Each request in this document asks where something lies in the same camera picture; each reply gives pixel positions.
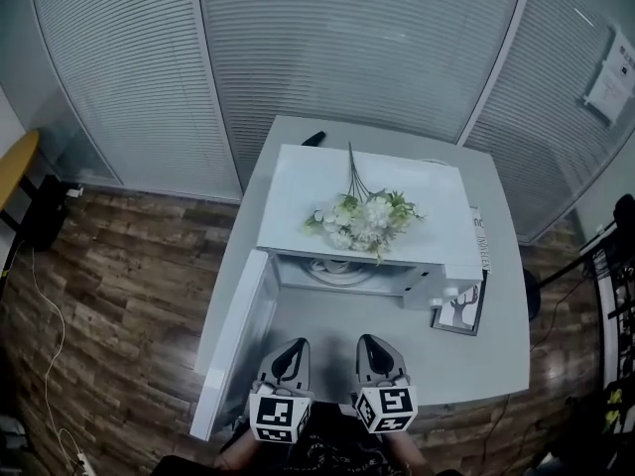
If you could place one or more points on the black yellow patterned item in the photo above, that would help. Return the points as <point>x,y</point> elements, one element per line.
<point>614,409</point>

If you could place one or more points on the black bin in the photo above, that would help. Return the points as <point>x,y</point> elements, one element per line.
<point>47,216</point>

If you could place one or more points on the white enamel cup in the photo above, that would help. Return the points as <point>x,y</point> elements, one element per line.
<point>330,266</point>

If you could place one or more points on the white microwave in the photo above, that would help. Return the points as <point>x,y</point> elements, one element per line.
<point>297,191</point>

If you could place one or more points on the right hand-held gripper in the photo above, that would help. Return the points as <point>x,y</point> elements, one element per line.
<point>389,404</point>

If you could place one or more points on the white table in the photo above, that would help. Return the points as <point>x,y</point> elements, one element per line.
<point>446,365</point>

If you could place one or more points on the person's left forearm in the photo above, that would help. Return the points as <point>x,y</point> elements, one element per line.
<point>240,446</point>

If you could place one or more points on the yellow round table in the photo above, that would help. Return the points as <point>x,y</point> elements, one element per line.
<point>20,154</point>

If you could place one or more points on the black picture frame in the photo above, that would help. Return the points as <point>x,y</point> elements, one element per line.
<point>459,315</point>

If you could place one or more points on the white artificial flower bouquet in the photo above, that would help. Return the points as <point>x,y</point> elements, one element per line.
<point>367,218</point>

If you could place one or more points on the white metal rack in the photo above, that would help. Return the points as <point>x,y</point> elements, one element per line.
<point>602,315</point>

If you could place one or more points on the white plug adaptor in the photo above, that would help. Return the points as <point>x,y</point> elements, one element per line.
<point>73,191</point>

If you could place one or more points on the small white wall notice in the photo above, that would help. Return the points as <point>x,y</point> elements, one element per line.
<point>624,52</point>

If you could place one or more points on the white power strip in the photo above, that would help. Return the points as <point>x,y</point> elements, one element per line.
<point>83,460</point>

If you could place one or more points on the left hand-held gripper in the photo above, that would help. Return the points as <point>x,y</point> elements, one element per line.
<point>278,414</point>

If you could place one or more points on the large white wall notice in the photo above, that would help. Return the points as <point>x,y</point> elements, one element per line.
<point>607,94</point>

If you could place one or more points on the person's right forearm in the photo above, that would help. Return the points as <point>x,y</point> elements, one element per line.
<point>404,449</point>

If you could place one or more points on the person's black clothing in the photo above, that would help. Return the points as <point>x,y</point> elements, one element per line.
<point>337,444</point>

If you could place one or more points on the small black device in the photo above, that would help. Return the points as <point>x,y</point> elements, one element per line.
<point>315,138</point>

